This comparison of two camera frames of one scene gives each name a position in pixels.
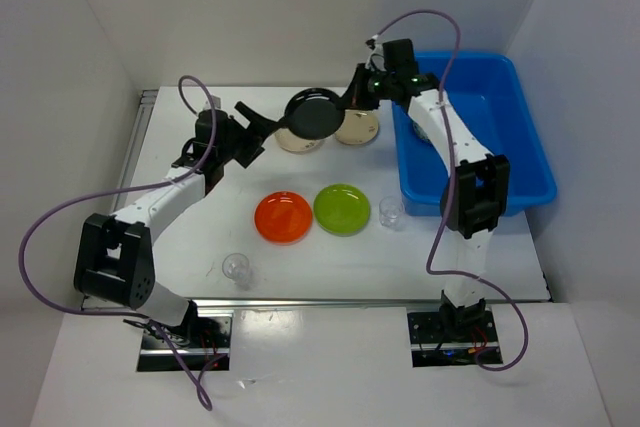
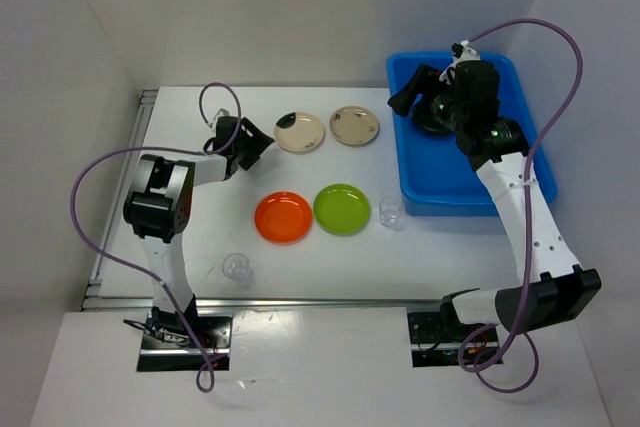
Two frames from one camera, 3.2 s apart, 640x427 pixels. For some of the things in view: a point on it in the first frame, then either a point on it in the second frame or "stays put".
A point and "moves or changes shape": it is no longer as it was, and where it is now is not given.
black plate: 314,113 moves or changes shape
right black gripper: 358,95 to 421,80
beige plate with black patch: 289,141 stays put
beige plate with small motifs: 359,127 stays put
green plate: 342,210 stays put
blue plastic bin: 484,90 stays put
